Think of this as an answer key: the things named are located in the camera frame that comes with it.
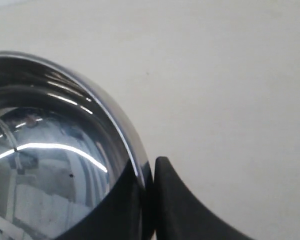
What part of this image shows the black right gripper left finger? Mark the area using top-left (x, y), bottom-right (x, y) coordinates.
top-left (57, 162), bottom-right (147, 240)

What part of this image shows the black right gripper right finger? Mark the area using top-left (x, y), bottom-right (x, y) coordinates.
top-left (154, 156), bottom-right (250, 240)

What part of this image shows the plain stainless steel bowl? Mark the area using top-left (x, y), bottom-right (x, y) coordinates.
top-left (0, 51), bottom-right (155, 240)

